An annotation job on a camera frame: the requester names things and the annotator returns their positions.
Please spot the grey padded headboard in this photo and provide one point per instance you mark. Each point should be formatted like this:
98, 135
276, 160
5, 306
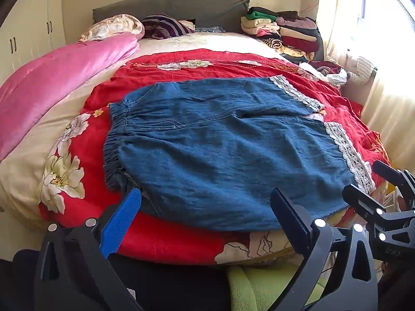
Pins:
178, 6

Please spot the blue denim pants lace trim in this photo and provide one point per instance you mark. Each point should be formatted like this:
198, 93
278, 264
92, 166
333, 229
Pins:
220, 155

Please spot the red floral blanket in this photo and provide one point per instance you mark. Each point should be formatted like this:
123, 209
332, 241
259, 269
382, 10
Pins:
201, 71

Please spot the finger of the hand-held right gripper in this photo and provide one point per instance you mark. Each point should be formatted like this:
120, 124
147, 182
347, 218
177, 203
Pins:
360, 202
403, 184

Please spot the bed with cream sheet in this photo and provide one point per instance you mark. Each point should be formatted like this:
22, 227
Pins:
26, 175

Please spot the cream floral pillow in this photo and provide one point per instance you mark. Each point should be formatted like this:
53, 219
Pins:
113, 26

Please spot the purple striped cloth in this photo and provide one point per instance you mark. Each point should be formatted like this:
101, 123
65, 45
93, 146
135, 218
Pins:
165, 26

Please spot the pink quilt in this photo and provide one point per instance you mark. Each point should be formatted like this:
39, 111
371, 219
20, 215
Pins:
55, 77

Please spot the person's green fleece top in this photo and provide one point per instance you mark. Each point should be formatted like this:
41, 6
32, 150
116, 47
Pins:
259, 285

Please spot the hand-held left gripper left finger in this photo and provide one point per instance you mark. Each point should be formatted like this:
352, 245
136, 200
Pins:
121, 220

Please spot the white knitted garment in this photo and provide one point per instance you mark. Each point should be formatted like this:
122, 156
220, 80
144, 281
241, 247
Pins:
363, 68

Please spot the stack of folded clothes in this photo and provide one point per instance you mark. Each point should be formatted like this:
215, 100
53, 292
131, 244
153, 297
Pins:
291, 35

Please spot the cream wardrobe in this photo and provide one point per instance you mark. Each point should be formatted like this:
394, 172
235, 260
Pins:
29, 22

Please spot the pile of loose clothes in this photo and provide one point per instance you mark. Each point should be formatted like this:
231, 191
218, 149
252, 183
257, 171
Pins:
324, 71

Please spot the cream curtain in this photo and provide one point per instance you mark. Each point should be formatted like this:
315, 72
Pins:
389, 110

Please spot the grey patterned pillow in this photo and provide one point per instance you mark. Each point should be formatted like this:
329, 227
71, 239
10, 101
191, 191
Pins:
209, 29

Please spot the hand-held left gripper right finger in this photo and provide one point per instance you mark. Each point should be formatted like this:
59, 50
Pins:
288, 213

